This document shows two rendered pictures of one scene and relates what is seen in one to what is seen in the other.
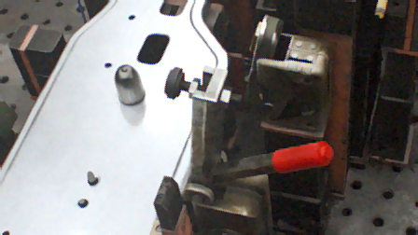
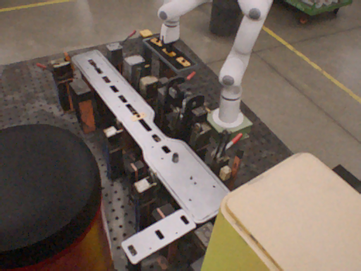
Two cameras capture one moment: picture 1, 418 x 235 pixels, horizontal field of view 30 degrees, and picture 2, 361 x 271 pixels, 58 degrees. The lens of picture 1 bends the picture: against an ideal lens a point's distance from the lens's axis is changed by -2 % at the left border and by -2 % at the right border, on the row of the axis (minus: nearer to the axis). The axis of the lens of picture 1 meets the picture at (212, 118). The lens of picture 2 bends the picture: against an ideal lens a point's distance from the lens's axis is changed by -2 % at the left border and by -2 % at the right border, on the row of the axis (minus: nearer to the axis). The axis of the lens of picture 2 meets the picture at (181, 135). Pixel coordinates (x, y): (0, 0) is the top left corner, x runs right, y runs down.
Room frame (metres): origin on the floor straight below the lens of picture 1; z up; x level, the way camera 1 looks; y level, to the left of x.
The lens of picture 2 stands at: (0.17, 1.00, 2.19)
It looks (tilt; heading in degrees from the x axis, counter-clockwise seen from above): 45 degrees down; 295
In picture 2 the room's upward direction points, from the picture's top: 7 degrees clockwise
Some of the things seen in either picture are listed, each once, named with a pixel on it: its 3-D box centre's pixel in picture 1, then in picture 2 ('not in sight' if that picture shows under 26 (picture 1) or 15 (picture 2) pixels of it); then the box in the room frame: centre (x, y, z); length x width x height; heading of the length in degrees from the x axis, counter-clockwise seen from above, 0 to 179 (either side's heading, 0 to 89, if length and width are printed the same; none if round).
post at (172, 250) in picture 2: not in sight; (170, 244); (0.44, 0.39, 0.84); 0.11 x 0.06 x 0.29; 65
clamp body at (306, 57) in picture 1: (299, 146); (198, 153); (0.58, -0.10, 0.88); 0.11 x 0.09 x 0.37; 65
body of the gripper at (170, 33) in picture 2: not in sight; (170, 31); (0.99, -0.45, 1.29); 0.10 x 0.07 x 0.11; 68
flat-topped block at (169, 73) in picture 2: not in sight; (167, 85); (0.99, -0.45, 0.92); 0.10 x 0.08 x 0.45; 155
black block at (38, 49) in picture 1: (61, 106); (136, 185); (0.75, 0.22, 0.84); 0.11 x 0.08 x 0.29; 65
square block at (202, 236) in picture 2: not in sight; (202, 255); (0.31, 0.38, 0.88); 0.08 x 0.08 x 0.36; 65
